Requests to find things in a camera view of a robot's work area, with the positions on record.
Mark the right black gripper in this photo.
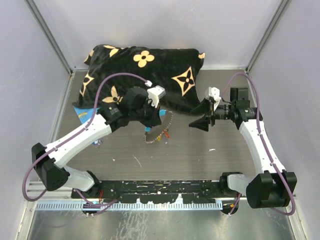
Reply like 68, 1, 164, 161
188, 97, 235, 132

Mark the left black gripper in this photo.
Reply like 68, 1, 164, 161
130, 98, 161, 129

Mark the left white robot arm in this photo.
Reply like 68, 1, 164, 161
31, 85, 166, 198

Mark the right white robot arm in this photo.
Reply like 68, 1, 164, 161
189, 87, 297, 209

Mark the black floral plush pillow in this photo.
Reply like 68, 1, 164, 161
73, 44, 205, 114

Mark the loose blue tagged key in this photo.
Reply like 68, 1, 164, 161
92, 139, 103, 146

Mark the blue cartoon cloth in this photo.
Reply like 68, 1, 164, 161
73, 106, 94, 124

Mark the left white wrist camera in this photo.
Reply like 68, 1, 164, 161
147, 85, 166, 108

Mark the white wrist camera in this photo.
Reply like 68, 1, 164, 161
147, 85, 166, 108
204, 87, 222, 105

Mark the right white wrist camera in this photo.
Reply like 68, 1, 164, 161
204, 87, 222, 105

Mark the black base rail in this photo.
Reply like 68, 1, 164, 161
80, 180, 238, 204

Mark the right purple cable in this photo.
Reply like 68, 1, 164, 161
219, 72, 296, 216

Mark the purple cable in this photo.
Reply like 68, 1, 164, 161
22, 72, 152, 202
219, 72, 296, 216

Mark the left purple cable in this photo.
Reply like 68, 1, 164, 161
22, 72, 152, 202

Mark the white slotted cable duct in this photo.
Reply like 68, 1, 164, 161
35, 199, 223, 212

